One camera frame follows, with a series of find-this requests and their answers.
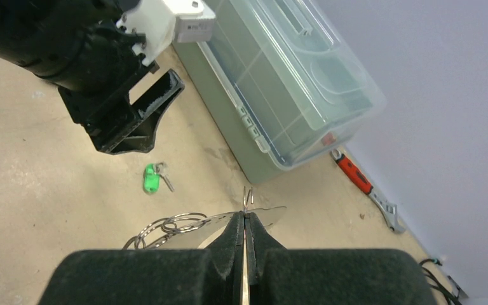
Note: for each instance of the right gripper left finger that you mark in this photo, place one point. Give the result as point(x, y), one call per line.
point(212, 275)

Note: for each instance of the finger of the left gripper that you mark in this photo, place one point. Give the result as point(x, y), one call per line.
point(128, 128)

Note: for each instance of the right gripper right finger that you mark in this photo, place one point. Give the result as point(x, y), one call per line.
point(330, 276)

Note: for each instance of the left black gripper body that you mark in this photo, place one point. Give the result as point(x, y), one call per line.
point(102, 74)

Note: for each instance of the key with green tag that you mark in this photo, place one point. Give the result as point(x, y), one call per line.
point(154, 174)

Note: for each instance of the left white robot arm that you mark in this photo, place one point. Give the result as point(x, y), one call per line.
point(43, 37)

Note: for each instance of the grey plastic toolbox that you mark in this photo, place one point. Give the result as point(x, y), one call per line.
point(281, 84)

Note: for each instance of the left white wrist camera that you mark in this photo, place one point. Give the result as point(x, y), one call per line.
point(163, 22)

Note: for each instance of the orange handled adjustable wrench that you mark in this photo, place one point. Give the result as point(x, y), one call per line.
point(358, 178)

